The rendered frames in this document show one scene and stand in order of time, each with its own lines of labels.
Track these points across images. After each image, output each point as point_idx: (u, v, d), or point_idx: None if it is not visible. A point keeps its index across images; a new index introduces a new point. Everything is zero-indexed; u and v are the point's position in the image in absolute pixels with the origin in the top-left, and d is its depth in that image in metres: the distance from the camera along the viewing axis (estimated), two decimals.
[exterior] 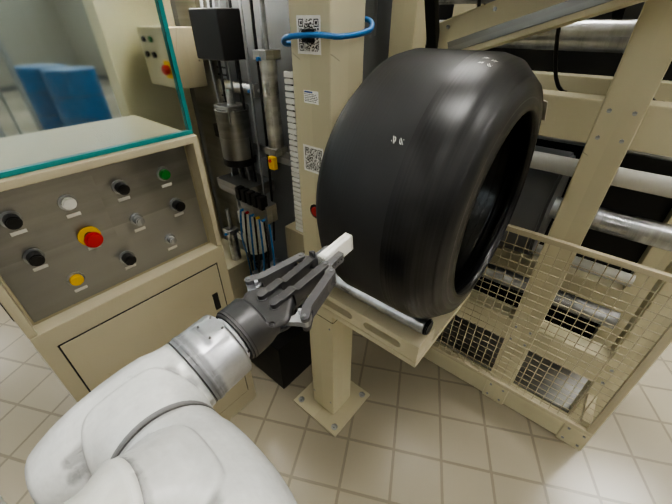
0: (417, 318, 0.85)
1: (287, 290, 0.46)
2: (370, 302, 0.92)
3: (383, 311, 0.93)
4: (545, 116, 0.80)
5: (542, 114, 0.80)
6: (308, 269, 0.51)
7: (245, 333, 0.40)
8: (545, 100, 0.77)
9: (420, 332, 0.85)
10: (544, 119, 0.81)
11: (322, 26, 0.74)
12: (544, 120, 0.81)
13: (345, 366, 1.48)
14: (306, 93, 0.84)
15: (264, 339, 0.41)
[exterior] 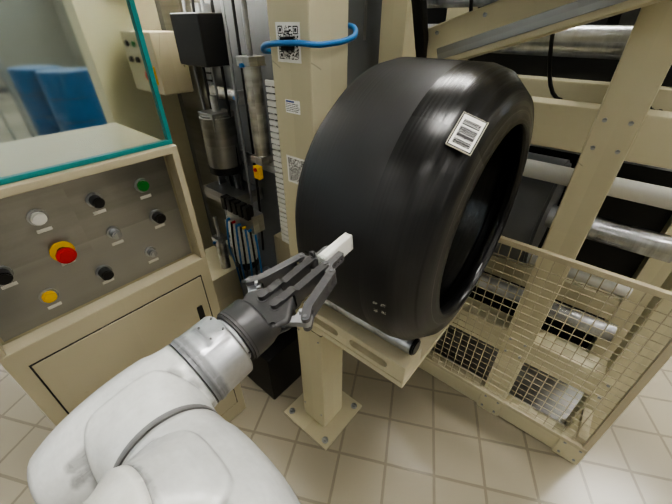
0: None
1: (287, 290, 0.46)
2: None
3: (367, 323, 0.86)
4: (484, 131, 0.49)
5: (478, 130, 0.49)
6: (308, 269, 0.51)
7: (246, 334, 0.40)
8: (466, 152, 0.48)
9: (411, 340, 0.80)
10: (486, 126, 0.49)
11: (301, 34, 0.70)
12: (488, 122, 0.49)
13: (336, 378, 1.44)
14: (288, 102, 0.81)
15: (265, 340, 0.41)
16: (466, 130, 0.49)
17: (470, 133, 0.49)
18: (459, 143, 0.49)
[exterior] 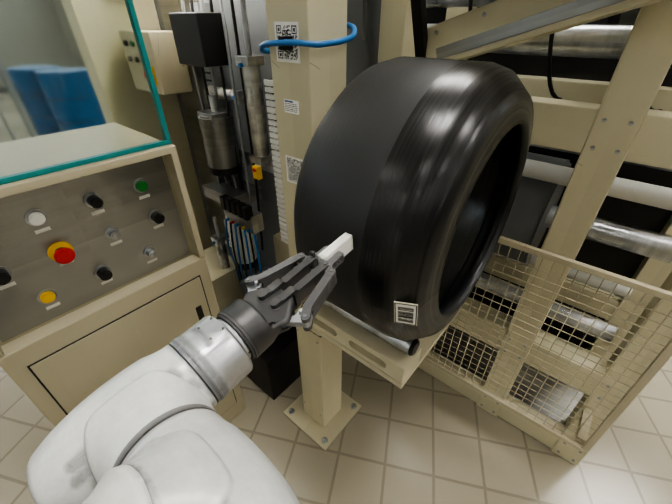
0: (400, 350, 0.83)
1: (287, 290, 0.46)
2: None
3: None
4: (417, 310, 0.57)
5: (413, 309, 0.57)
6: (308, 269, 0.51)
7: (246, 334, 0.40)
8: (412, 325, 0.60)
9: None
10: (417, 306, 0.56)
11: (300, 33, 0.70)
12: (417, 305, 0.56)
13: (335, 378, 1.44)
14: (287, 102, 0.81)
15: (265, 340, 0.41)
16: (404, 313, 0.58)
17: (408, 314, 0.58)
18: (404, 321, 0.60)
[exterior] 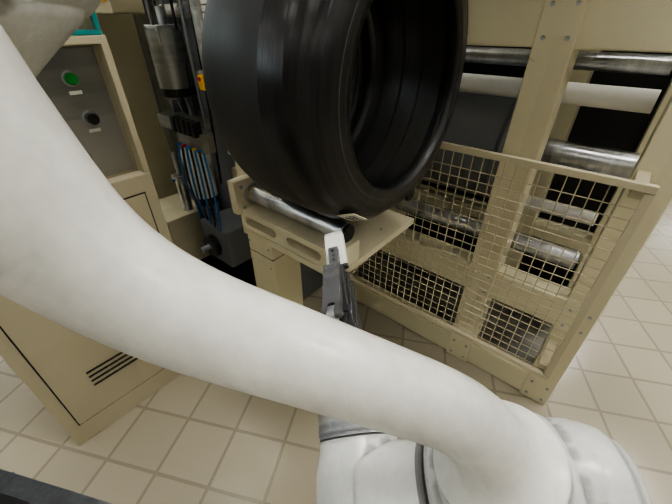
0: None
1: None
2: None
3: (302, 213, 0.82)
4: (357, 215, 0.69)
5: (354, 215, 0.70)
6: None
7: None
8: (364, 220, 0.73)
9: (344, 223, 0.76)
10: (354, 213, 0.68)
11: None
12: (353, 214, 0.68)
13: None
14: None
15: None
16: (350, 218, 0.71)
17: (353, 217, 0.71)
18: (356, 220, 0.73)
